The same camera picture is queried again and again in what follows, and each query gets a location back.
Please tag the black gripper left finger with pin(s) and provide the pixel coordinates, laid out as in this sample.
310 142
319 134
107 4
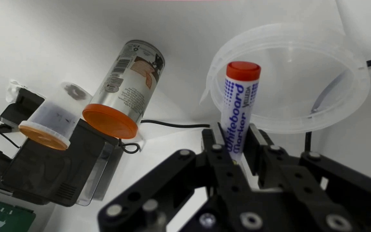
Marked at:
216 146

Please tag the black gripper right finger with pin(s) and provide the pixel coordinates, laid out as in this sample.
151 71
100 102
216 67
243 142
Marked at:
271 159

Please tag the white whiteboard marker red cap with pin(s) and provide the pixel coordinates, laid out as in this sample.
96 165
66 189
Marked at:
239 103

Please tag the metal can orange lid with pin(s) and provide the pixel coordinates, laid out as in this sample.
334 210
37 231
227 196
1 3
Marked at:
128 85

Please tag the black coffee machine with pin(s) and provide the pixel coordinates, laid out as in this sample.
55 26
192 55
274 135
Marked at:
44 171

